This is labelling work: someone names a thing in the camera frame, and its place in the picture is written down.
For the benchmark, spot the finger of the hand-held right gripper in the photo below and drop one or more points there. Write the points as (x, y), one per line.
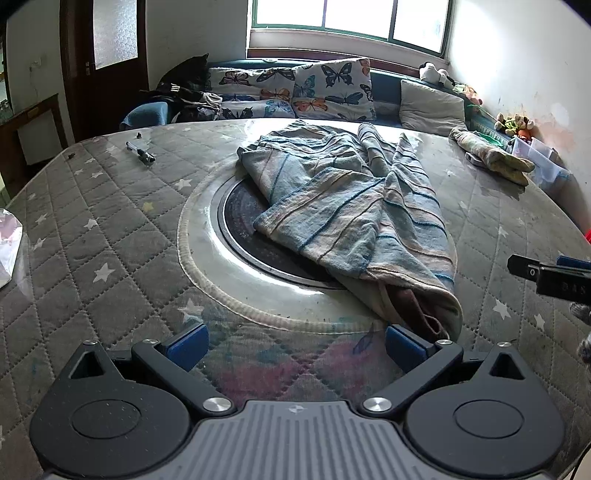
(575, 261)
(554, 281)

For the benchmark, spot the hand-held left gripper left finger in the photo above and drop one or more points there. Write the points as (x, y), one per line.
(189, 347)

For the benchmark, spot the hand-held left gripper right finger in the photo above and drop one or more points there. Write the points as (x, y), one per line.
(402, 348)

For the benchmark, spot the blue striped towel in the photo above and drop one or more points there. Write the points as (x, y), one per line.
(360, 217)

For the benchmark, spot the pile of dark clothes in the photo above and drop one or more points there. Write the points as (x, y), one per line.
(194, 104)

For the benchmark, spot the clear plastic storage box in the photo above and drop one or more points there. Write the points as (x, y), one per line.
(542, 166)

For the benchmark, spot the folded yellow floral cloth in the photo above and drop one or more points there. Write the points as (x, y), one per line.
(494, 154)

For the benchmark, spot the grey quilted star table cover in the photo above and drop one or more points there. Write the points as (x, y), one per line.
(115, 230)

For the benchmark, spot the small flat block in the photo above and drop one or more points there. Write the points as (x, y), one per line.
(473, 160)

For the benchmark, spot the green plastic basin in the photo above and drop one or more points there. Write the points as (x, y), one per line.
(491, 137)

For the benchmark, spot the brown plush toys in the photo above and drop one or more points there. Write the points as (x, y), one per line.
(515, 123)

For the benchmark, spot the black marker pen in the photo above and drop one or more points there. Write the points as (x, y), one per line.
(141, 154)

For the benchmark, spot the pink plush toy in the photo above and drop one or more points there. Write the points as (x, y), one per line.
(468, 92)

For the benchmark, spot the white plastic bag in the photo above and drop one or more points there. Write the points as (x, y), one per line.
(9, 249)

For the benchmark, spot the plain grey pillow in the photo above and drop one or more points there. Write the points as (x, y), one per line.
(431, 108)

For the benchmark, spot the blue sofa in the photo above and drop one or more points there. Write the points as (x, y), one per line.
(147, 115)

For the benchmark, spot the panda plush toy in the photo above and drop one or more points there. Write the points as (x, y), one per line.
(434, 71)

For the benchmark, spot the brown door with frosted glass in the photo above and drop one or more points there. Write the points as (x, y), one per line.
(115, 92)

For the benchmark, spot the square butterfly print cushion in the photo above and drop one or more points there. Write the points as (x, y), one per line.
(332, 92)

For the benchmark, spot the long butterfly print cushion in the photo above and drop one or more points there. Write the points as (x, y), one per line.
(249, 87)

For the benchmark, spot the black backpack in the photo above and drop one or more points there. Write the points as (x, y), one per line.
(187, 74)

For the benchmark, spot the low wooden cabinet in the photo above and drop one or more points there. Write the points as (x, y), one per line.
(9, 138)

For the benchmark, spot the green framed window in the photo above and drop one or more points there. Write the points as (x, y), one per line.
(351, 16)

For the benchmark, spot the white wall switch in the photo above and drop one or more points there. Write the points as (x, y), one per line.
(39, 62)

